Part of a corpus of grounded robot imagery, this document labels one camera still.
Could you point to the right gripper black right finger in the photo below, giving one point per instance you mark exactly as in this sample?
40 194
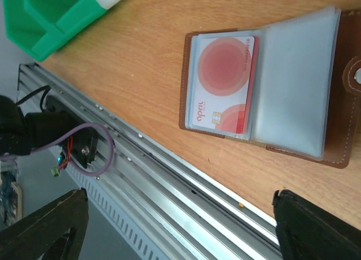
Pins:
306 231

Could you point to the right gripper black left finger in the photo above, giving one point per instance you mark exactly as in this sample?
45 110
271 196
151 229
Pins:
55 231

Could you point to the brown leather card holder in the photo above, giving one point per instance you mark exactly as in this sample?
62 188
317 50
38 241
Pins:
306 94

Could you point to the white red circle card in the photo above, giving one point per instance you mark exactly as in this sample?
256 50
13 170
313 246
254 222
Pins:
220 82

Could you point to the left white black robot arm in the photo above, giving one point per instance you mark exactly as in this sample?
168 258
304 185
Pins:
21 133

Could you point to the left small circuit board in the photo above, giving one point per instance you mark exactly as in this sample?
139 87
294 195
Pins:
62 163

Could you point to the green plastic organizer tray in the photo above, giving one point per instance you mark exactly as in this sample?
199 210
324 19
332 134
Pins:
41 27

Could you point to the slotted grey cable duct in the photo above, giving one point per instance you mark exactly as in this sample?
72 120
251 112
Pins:
115 231

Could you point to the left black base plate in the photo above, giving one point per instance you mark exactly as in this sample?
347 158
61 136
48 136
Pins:
84 141

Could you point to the aluminium front rail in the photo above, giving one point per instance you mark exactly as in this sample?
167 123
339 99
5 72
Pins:
193 213

